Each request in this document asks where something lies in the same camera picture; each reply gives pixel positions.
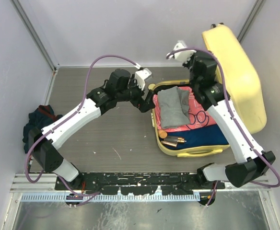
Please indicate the orange egg-shaped sponge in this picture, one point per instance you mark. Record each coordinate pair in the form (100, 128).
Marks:
(162, 133)

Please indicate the grey garment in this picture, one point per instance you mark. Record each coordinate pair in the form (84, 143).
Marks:
(174, 107)

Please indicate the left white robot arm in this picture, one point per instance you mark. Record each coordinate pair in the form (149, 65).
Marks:
(120, 87)

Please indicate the yellow suitcase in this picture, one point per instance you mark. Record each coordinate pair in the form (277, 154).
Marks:
(239, 79)

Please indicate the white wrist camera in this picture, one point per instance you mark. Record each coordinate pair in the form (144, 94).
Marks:
(141, 76)
(182, 56)

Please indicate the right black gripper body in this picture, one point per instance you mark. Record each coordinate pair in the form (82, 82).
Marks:
(189, 63)

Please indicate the pink patterned garment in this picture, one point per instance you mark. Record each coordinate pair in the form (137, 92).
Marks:
(198, 116)

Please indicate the small brown bottle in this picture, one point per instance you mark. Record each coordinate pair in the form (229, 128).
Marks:
(167, 143)

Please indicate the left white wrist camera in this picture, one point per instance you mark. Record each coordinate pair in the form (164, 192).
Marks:
(141, 76)

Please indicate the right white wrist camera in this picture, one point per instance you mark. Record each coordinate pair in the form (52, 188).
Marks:
(182, 56)

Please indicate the aluminium frame rail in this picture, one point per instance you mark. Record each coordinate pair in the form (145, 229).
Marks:
(50, 188)

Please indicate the dark navy crumpled garment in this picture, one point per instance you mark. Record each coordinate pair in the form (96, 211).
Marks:
(42, 116)

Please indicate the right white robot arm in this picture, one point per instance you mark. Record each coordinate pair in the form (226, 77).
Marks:
(251, 159)

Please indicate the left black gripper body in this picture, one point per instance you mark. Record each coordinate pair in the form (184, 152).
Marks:
(133, 93)

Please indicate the copper round bottle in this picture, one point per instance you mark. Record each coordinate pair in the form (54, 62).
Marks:
(176, 140)

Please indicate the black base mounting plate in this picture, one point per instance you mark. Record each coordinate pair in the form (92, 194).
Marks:
(170, 183)

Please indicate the blue shirt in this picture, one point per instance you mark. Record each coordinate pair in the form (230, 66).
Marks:
(205, 136)

